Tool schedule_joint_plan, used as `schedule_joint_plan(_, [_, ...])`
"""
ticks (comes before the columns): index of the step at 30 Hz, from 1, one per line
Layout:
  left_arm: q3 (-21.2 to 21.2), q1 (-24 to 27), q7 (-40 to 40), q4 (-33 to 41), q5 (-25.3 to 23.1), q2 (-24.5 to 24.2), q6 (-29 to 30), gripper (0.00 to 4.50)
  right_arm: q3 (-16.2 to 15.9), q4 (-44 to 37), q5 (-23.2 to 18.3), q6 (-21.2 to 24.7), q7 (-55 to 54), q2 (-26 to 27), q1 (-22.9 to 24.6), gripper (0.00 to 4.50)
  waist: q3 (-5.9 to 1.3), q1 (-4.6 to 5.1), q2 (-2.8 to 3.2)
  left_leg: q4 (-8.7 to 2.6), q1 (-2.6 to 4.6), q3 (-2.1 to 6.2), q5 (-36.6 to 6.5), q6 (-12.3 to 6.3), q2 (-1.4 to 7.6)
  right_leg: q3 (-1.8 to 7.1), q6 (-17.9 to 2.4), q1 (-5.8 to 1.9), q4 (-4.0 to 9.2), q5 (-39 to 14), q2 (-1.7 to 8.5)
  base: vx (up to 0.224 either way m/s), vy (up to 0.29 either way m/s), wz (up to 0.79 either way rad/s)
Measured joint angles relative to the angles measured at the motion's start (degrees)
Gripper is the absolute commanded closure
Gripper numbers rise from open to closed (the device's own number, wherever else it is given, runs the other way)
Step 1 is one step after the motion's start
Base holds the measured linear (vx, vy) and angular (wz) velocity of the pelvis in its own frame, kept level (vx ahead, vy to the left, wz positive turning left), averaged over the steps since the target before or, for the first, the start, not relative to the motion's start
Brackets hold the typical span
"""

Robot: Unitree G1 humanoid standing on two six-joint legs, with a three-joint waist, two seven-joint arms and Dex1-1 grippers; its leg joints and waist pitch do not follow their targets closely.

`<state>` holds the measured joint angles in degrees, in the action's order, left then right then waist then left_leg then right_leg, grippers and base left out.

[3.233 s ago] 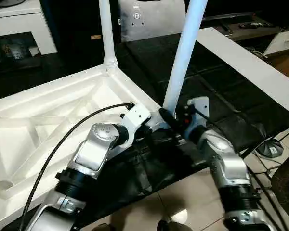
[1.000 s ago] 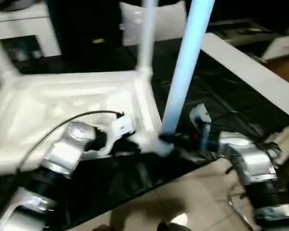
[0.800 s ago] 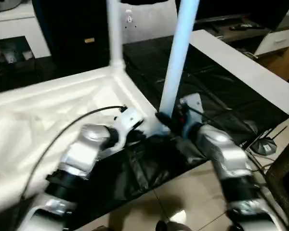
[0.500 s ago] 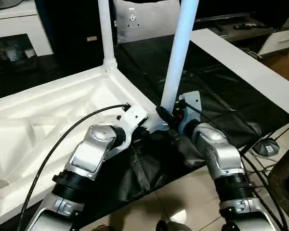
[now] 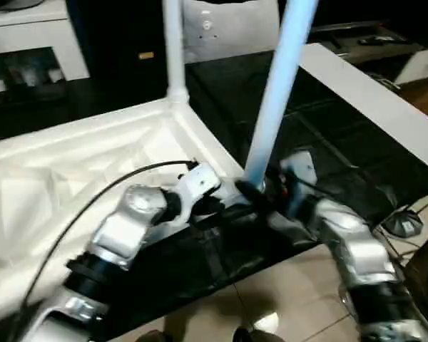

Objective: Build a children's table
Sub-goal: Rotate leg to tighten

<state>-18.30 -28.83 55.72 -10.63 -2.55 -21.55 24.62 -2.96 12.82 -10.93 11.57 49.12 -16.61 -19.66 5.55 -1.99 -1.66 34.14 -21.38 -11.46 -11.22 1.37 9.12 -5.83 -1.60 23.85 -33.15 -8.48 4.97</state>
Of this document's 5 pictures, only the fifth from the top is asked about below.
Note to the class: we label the white plastic table top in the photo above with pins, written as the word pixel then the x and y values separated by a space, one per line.
pixel 71 157

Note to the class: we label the black work mat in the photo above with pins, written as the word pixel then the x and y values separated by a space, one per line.
pixel 299 142

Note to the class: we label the white plastic table leg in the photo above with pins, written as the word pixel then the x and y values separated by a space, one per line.
pixel 174 50
pixel 278 85

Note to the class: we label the white cabinet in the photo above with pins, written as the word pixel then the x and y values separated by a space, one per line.
pixel 28 43

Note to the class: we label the white drawer unit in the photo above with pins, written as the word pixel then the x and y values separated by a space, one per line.
pixel 421 64

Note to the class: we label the dark low tv stand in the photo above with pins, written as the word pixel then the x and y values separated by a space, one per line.
pixel 349 39

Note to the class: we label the small yellow label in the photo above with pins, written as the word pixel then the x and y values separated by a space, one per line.
pixel 145 55

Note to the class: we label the black remote control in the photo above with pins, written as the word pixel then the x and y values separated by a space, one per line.
pixel 374 40

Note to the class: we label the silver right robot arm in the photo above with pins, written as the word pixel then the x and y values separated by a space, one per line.
pixel 357 256

